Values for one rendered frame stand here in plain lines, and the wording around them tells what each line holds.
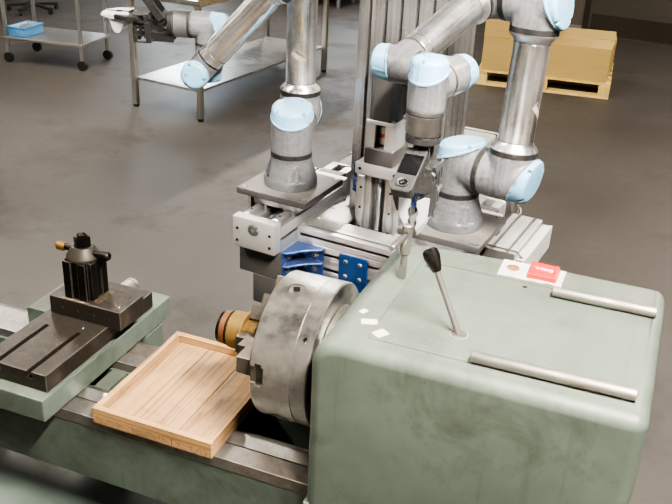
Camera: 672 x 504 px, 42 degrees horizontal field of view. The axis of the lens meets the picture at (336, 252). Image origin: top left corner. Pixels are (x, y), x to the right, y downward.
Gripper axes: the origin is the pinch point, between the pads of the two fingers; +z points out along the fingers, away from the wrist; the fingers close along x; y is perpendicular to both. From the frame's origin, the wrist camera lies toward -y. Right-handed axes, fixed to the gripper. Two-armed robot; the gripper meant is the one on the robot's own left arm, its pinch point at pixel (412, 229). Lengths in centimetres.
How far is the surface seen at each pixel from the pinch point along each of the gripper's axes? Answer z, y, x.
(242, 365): 25.4, -25.7, 26.0
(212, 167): 135, 317, 227
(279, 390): 27.3, -27.8, 16.6
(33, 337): 38, -20, 84
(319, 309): 12.3, -18.8, 12.3
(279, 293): 11.7, -17.4, 21.8
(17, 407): 46, -35, 78
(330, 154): 135, 378, 168
